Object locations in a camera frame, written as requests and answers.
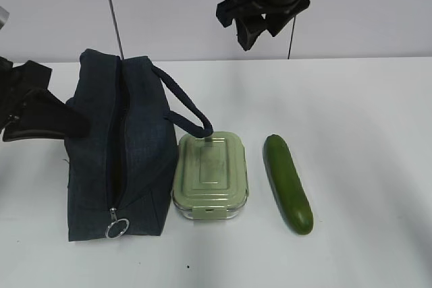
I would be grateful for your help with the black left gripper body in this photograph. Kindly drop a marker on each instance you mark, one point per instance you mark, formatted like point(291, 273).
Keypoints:
point(18, 82)

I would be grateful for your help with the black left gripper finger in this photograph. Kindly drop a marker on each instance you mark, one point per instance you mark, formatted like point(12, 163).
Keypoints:
point(14, 132)
point(43, 110)

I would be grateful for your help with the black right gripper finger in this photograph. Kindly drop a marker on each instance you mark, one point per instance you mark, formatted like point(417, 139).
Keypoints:
point(276, 22)
point(249, 28)

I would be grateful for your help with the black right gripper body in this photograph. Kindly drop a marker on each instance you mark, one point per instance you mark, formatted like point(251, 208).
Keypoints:
point(228, 10)

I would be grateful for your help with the dark blue fabric bag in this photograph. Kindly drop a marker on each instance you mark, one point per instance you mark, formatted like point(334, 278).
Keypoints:
point(121, 174)

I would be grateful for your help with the green lid glass lunchbox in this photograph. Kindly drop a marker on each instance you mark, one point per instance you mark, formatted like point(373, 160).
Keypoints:
point(211, 180)

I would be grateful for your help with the green cucumber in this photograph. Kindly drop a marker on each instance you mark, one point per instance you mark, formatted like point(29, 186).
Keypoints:
point(286, 185)

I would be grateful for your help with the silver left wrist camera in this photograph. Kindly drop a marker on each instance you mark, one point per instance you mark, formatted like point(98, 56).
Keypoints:
point(4, 16)

